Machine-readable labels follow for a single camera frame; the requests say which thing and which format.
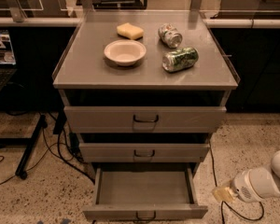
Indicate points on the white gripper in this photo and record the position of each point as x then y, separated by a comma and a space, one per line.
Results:
243, 184

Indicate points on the grey drawer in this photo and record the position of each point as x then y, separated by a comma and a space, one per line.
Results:
141, 152
144, 119
144, 192

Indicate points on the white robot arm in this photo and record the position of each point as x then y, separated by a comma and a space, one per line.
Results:
274, 166

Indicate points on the grey drawer cabinet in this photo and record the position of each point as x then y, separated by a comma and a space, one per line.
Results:
85, 77

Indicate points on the green soda can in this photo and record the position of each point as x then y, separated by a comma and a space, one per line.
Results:
179, 59

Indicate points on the silver red soda can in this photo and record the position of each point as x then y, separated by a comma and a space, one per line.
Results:
170, 36

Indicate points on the white bowl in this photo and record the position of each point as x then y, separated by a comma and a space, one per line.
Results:
125, 52

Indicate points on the yellow sponge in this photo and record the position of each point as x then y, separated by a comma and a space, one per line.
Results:
130, 31

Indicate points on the black stand leg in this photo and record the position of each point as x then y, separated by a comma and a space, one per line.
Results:
21, 172

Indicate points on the laptop computer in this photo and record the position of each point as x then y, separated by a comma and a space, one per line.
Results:
8, 65

